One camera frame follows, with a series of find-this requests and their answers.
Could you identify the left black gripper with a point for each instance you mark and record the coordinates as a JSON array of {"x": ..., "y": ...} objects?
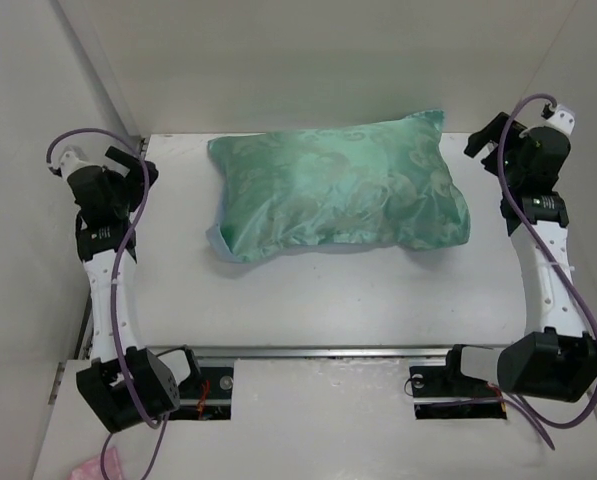
[{"x": 134, "y": 180}]

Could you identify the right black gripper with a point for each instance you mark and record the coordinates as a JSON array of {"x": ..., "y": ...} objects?
[{"x": 494, "y": 131}]

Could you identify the light blue pillowcase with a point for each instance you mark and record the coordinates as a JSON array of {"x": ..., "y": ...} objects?
[{"x": 379, "y": 184}]

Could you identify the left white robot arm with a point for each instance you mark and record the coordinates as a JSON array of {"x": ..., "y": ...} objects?
[{"x": 126, "y": 383}]

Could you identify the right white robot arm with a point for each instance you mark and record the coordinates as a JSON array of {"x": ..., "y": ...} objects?
[{"x": 556, "y": 359}]

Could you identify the pink plastic bag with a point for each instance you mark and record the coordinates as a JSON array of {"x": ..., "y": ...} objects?
[{"x": 91, "y": 469}]

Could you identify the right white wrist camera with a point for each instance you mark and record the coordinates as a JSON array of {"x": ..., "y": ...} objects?
[{"x": 559, "y": 117}]

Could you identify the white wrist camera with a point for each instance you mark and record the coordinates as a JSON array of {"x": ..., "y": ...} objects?
[
  {"x": 71, "y": 160},
  {"x": 559, "y": 117}
]

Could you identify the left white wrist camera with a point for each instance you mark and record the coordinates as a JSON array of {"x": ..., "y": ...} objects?
[{"x": 71, "y": 160}]

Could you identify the aluminium front rail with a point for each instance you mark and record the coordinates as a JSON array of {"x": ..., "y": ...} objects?
[{"x": 319, "y": 352}]

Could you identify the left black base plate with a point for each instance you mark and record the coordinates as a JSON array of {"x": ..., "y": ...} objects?
[{"x": 208, "y": 399}]

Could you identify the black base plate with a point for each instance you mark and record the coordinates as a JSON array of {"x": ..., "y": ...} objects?
[
  {"x": 441, "y": 395},
  {"x": 208, "y": 399}
]

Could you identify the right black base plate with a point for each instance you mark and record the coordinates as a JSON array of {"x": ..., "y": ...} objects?
[{"x": 441, "y": 395}]

